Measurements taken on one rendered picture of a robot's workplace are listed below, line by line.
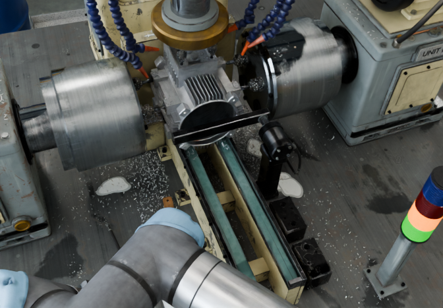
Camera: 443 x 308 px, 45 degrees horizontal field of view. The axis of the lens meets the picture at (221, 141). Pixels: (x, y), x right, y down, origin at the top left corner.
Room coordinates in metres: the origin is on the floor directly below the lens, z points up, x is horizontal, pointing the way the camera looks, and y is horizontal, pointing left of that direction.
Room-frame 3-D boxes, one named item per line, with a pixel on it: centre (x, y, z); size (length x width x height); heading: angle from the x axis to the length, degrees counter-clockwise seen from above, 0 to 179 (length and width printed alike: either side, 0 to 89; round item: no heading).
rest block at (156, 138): (0.99, 0.21, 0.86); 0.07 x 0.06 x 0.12; 115
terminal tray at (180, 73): (1.01, 0.09, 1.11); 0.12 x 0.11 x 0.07; 25
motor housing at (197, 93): (0.97, 0.08, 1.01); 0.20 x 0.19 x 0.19; 25
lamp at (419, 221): (0.61, -0.42, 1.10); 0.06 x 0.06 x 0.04
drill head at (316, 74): (1.09, -0.18, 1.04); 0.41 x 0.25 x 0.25; 115
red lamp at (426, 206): (0.61, -0.42, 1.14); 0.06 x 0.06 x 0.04
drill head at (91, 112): (0.84, 0.35, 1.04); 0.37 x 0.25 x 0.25; 115
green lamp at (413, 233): (0.61, -0.42, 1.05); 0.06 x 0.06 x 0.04
